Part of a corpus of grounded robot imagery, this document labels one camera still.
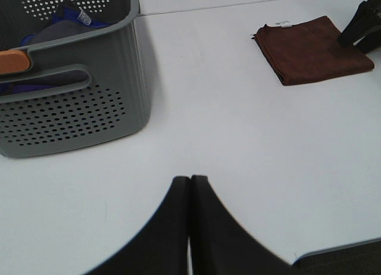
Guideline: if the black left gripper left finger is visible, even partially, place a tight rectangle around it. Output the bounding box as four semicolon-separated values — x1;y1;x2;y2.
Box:
88;176;191;274

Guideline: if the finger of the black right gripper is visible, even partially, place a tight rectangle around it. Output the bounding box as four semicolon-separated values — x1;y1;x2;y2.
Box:
337;0;380;53

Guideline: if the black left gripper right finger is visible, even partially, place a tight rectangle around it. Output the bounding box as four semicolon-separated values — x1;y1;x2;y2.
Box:
189;175;301;274

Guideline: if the brown towel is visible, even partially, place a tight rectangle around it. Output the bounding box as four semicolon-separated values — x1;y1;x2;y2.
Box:
252;15;374;86

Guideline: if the grey perforated plastic basket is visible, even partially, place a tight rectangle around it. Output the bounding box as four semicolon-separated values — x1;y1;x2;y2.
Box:
1;0;151;158

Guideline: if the grey towel in basket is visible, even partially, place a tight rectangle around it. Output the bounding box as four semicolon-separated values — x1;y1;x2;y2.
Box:
26;20;90;45

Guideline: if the orange towel in basket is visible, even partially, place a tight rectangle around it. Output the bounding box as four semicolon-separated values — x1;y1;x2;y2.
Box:
0;49;31;75

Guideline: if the blue towel in basket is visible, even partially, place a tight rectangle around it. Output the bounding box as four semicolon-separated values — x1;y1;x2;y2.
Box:
20;1;113;46

